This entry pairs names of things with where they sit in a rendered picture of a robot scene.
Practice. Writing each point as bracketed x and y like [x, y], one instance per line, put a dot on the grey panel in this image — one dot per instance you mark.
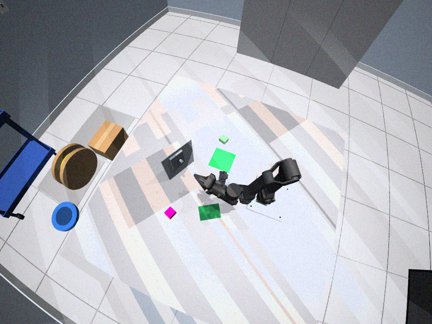
[171, 163]

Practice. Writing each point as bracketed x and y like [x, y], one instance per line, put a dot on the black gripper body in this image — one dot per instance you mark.
[214, 188]

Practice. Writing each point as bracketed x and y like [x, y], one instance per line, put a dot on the small green block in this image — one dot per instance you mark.
[223, 139]

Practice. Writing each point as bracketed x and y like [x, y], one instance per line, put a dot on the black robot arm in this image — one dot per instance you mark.
[264, 186]

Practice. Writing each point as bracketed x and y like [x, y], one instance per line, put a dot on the magenta block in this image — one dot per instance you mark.
[170, 212]

